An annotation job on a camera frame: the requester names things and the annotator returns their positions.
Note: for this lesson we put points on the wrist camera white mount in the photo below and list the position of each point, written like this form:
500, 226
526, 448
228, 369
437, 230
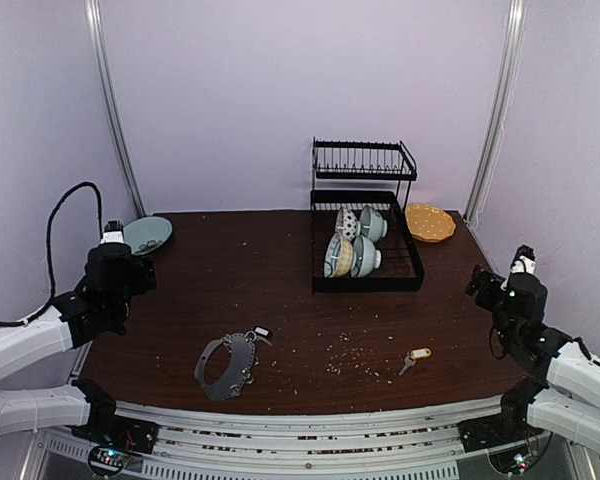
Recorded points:
113, 232
524, 260

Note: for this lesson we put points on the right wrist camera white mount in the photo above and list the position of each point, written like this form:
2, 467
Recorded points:
524, 260

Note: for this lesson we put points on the pale green bowl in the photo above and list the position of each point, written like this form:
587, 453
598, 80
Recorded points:
368, 257
373, 224

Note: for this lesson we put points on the left aluminium frame post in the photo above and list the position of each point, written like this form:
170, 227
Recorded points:
97, 37

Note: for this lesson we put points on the right aluminium frame post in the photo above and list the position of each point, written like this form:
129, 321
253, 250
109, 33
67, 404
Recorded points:
509, 64

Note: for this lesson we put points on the key with yellow tag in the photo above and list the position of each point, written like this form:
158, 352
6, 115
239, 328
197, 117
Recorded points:
412, 357

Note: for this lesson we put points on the aluminium frame post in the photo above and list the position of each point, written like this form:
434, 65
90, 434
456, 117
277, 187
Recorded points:
97, 37
509, 64

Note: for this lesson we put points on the light blue floral plate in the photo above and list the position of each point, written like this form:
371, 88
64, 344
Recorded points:
147, 234

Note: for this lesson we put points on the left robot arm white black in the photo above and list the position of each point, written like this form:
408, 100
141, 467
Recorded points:
100, 303

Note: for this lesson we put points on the black wire dish rack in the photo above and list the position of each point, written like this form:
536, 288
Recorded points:
353, 174

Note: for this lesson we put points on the pale green bowl rear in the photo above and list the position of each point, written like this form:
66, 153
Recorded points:
373, 224

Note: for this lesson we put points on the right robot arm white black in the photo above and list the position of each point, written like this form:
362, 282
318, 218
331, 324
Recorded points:
561, 390

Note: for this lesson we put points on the white blue patterned bowl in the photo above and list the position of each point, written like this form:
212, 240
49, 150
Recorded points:
347, 224

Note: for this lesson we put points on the aluminium front rail base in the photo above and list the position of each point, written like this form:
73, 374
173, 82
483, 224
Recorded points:
421, 443

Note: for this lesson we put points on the yellow dotted plate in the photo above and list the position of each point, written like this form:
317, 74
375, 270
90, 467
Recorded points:
429, 224

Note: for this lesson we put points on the pale green bowl front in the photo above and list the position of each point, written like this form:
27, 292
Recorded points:
368, 257

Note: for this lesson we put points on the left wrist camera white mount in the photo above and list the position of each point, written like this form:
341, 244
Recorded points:
113, 232

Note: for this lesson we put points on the beige blue patterned bowl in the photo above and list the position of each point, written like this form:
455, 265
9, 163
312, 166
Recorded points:
339, 257

